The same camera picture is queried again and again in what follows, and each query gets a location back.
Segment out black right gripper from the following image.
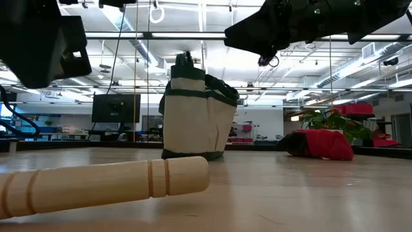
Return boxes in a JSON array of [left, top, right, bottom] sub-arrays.
[[224, 0, 350, 59]]

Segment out beige canvas bag green trim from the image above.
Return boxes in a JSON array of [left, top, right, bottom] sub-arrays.
[[158, 66, 241, 162]]

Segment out red and black garden glove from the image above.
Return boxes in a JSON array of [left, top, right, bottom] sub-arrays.
[[276, 128, 355, 161]]

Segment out wooden handled garden tool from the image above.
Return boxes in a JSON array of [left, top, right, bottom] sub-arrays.
[[0, 155, 211, 220]]

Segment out blue storage shelving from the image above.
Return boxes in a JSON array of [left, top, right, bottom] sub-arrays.
[[12, 112, 62, 142]]

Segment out black computer monitor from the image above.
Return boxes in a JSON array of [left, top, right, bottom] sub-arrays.
[[91, 93, 142, 133]]

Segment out white ceiling air vent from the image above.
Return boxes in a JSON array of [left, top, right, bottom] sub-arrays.
[[362, 43, 377, 59]]

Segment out green plant in white pot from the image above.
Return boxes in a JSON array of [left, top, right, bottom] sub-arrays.
[[299, 108, 373, 144]]

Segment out red storage bins on shelf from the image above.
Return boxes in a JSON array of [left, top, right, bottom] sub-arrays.
[[334, 102, 374, 115]]

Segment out low red storage bin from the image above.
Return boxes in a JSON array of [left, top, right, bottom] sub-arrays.
[[373, 139, 399, 148]]

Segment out grey door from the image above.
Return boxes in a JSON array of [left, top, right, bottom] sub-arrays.
[[391, 112, 412, 149]]

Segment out black ceiling camera with cable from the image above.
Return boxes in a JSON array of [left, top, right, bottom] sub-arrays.
[[257, 54, 279, 68]]

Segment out hanging black cable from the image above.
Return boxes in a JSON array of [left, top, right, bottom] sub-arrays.
[[87, 6, 126, 138]]

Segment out black left arm hose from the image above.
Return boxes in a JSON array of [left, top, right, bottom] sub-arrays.
[[0, 85, 41, 139]]

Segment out hanging yellow cord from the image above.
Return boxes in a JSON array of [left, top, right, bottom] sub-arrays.
[[328, 35, 333, 110], [133, 0, 139, 143]]

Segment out black overhead frame beam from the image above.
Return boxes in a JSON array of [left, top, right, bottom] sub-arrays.
[[85, 30, 412, 41]]

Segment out black table border rail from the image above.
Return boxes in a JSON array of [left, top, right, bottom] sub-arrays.
[[0, 140, 412, 160]]

